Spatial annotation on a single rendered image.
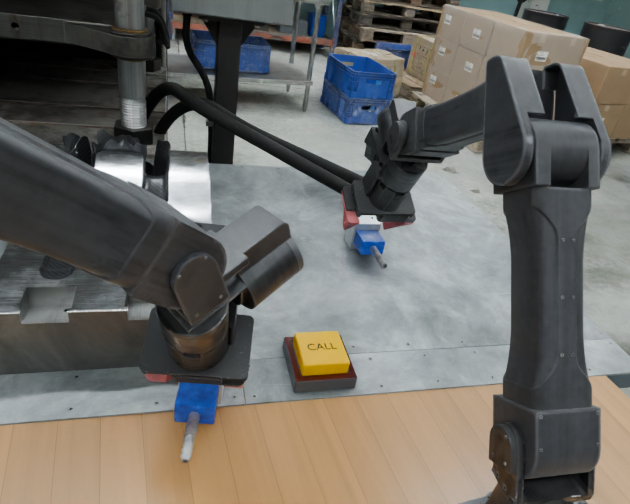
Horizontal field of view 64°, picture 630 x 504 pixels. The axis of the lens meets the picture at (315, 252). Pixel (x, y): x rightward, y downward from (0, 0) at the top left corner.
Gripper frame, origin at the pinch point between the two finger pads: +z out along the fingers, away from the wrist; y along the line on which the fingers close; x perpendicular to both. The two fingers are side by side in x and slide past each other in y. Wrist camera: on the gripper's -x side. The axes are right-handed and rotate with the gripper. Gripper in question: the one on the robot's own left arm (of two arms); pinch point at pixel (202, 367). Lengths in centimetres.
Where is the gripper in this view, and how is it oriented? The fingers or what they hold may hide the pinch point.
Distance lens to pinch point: 59.9
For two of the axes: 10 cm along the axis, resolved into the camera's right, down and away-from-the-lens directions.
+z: -1.5, 4.6, 8.7
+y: -9.9, -1.1, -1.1
